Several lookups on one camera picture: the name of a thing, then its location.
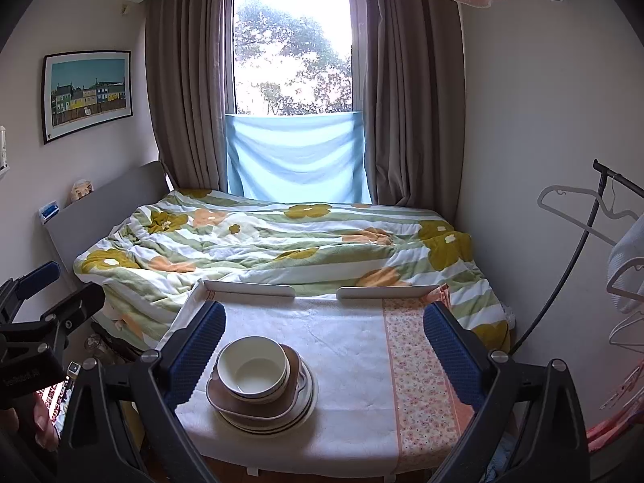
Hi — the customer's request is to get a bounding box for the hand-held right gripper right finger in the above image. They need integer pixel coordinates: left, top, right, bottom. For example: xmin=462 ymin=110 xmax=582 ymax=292
xmin=423 ymin=302 xmax=589 ymax=483

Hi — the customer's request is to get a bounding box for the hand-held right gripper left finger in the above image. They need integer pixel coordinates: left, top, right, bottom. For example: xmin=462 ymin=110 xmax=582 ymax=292
xmin=58 ymin=301 xmax=237 ymax=483

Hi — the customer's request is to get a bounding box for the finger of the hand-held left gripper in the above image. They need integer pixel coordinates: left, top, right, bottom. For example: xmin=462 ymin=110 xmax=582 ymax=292
xmin=0 ymin=260 xmax=61 ymax=323
xmin=27 ymin=282 xmax=107 ymax=350

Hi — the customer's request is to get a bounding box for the plain white bowl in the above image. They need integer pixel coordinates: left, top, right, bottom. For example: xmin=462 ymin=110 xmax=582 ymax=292
xmin=216 ymin=337 xmax=291 ymax=404

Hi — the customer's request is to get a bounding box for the cream bowl with small print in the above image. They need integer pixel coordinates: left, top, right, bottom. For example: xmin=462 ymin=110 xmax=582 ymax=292
xmin=223 ymin=341 xmax=286 ymax=396

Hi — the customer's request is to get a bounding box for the square pinkish bowl with handles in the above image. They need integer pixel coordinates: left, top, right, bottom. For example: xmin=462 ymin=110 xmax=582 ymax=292
xmin=206 ymin=343 xmax=310 ymax=419

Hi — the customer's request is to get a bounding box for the plain white plate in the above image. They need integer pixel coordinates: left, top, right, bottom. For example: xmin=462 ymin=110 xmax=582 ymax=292
xmin=205 ymin=357 xmax=319 ymax=436

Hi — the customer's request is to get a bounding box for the person's left hand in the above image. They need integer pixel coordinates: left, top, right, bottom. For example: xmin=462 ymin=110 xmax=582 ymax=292
xmin=0 ymin=390 xmax=60 ymax=452

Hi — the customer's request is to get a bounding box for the pink floral cloth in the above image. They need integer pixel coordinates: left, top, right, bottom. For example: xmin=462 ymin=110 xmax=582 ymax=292
xmin=382 ymin=284 xmax=484 ymax=458

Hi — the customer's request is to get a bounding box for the lit smartphone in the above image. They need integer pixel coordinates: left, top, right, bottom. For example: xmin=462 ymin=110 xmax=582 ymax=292
xmin=43 ymin=380 xmax=76 ymax=413

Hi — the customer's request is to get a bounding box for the white rimmed table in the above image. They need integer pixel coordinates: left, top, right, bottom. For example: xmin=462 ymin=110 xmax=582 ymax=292
xmin=156 ymin=279 xmax=504 ymax=476

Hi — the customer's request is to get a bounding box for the grey bed headboard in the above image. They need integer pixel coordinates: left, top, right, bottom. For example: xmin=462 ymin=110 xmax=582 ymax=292
xmin=45 ymin=161 xmax=174 ymax=283

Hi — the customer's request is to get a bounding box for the white quilted cloth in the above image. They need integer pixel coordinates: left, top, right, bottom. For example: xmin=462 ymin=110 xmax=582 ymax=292
xmin=173 ymin=292 xmax=403 ymax=461

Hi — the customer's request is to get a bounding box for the floral striped blanket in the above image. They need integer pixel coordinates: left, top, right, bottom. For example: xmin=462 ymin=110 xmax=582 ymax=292
xmin=74 ymin=188 xmax=516 ymax=355

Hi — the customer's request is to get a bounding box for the red patterned garment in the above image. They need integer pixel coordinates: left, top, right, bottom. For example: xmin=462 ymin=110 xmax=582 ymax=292
xmin=586 ymin=402 xmax=644 ymax=456

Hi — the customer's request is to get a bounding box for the black clothes rack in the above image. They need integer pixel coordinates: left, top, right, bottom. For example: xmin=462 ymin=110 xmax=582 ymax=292
xmin=508 ymin=159 xmax=644 ymax=358

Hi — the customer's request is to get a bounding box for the framed houses picture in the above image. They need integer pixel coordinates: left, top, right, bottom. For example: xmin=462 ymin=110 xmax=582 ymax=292
xmin=41 ymin=50 xmax=134 ymax=145

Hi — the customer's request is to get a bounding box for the white clothes hanger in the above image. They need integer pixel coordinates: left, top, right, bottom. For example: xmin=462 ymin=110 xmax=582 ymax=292
xmin=537 ymin=185 xmax=640 ymax=245

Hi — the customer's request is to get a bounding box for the white knit garment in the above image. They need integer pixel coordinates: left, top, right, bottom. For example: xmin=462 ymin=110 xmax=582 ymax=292
xmin=606 ymin=214 xmax=644 ymax=315

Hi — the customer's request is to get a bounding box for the light blue cloth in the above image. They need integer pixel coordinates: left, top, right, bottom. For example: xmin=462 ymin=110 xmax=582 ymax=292
xmin=225 ymin=111 xmax=373 ymax=203

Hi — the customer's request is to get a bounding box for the brown curtain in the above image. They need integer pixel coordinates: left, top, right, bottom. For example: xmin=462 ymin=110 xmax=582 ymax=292
xmin=144 ymin=0 xmax=237 ymax=194
xmin=359 ymin=0 xmax=466 ymax=232

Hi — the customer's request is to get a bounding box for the window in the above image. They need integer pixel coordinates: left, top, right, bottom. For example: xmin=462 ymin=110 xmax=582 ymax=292
xmin=224 ymin=0 xmax=368 ymax=116

